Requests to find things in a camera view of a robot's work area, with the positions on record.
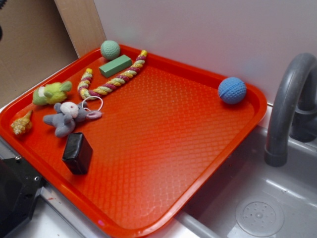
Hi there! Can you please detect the black box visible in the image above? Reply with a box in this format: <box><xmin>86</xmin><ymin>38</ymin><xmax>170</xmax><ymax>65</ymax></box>
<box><xmin>62</xmin><ymin>132</ymin><xmax>93</xmax><ymax>175</ymax></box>

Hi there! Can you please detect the red plastic tray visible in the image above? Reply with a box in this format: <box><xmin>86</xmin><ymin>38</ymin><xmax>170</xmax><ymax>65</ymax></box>
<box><xmin>0</xmin><ymin>54</ymin><xmax>267</xmax><ymax>238</ymax></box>

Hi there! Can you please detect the green rectangular block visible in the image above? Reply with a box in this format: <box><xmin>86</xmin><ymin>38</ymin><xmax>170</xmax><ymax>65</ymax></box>
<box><xmin>99</xmin><ymin>55</ymin><xmax>132</xmax><ymax>78</ymax></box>

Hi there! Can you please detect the blue dimpled ball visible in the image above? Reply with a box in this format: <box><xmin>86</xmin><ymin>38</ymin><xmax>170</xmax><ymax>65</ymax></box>
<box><xmin>218</xmin><ymin>77</ymin><xmax>247</xmax><ymax>105</ymax></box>

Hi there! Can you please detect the green dimpled ball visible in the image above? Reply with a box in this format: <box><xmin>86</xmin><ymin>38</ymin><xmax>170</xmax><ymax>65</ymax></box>
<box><xmin>100</xmin><ymin>40</ymin><xmax>120</xmax><ymax>60</ymax></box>

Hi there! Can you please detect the grey plush donkey toy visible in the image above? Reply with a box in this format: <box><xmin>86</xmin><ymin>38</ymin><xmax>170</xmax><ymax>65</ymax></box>
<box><xmin>43</xmin><ymin>96</ymin><xmax>103</xmax><ymax>138</ymax></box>

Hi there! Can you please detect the green plush toy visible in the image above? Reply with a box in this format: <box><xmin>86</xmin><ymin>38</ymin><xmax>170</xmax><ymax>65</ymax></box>
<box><xmin>32</xmin><ymin>81</ymin><xmax>72</xmax><ymax>106</ymax></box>

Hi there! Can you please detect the grey toy sink basin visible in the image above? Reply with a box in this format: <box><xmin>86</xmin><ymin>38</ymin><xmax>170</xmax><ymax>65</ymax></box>
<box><xmin>176</xmin><ymin>127</ymin><xmax>317</xmax><ymax>238</ymax></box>

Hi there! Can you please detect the wooden board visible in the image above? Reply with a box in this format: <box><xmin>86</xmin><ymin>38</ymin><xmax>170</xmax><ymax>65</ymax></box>
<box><xmin>54</xmin><ymin>0</ymin><xmax>106</xmax><ymax>57</ymax></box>

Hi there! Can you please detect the yellow seashell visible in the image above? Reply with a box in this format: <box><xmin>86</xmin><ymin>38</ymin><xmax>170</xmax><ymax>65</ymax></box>
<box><xmin>10</xmin><ymin>110</ymin><xmax>33</xmax><ymax>136</ymax></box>

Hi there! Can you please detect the grey toy faucet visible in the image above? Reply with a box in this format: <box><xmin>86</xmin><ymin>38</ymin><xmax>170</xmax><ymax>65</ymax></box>
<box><xmin>264</xmin><ymin>53</ymin><xmax>317</xmax><ymax>167</ymax></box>

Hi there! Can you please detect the brown cardboard panel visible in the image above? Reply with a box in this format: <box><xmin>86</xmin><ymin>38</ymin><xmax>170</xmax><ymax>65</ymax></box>
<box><xmin>0</xmin><ymin>0</ymin><xmax>77</xmax><ymax>107</ymax></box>

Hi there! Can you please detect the multicolour braided rope toy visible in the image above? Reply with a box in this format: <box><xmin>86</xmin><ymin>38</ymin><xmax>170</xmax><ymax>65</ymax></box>
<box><xmin>77</xmin><ymin>50</ymin><xmax>148</xmax><ymax>99</ymax></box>

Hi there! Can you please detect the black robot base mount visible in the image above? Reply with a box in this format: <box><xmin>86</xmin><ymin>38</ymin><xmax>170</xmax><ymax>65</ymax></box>
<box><xmin>0</xmin><ymin>157</ymin><xmax>43</xmax><ymax>238</ymax></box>

